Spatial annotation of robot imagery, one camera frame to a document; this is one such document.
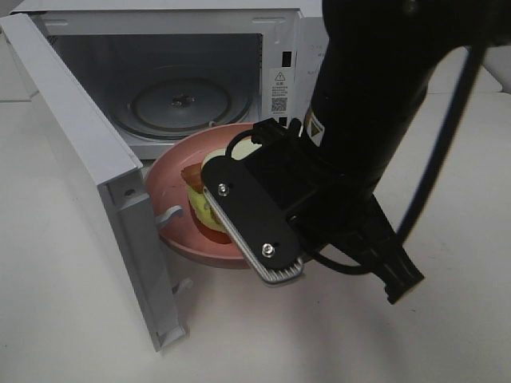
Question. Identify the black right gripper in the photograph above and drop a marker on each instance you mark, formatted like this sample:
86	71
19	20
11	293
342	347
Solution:
338	223

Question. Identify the pink plate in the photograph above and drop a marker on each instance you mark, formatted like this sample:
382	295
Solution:
167	189

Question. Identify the white microwave door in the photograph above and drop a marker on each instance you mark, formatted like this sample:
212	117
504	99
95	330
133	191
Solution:
103	173

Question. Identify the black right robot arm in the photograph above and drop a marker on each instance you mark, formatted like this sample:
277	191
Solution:
374	78

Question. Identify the glass microwave turntable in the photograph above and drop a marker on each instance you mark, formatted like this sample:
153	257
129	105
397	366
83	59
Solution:
172	102

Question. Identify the white adjacent table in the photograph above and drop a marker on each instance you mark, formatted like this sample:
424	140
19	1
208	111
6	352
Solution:
446	75

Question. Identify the white microwave oven body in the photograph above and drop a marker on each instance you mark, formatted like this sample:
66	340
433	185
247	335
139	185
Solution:
279	43

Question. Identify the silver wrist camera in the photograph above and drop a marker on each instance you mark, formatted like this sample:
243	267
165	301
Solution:
253	221

